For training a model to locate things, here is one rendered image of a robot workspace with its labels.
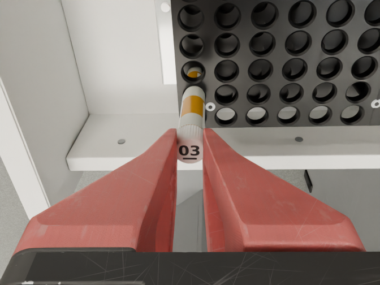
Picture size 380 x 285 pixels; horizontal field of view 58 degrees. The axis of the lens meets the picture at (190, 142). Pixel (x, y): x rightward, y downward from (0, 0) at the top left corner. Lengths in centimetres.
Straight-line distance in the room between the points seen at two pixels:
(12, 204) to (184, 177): 82
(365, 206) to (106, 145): 41
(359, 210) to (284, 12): 44
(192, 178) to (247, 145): 114
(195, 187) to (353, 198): 89
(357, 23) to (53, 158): 19
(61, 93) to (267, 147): 14
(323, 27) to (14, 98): 16
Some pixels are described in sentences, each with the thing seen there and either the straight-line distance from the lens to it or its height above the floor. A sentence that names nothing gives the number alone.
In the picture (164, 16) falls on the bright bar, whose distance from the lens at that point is 23.
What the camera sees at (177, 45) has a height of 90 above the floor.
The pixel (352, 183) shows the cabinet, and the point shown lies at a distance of 60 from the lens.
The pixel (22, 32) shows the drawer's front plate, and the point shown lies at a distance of 21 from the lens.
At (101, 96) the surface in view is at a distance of 28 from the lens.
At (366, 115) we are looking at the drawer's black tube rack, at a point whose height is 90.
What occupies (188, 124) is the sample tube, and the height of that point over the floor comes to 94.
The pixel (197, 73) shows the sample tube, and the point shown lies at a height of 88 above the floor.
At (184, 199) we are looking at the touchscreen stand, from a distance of 145.
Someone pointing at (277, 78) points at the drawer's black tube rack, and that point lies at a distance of 19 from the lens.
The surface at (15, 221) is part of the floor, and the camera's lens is 185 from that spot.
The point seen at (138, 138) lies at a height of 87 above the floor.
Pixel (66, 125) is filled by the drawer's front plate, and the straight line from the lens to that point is 25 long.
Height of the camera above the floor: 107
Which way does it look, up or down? 55 degrees down
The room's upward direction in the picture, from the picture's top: 176 degrees counter-clockwise
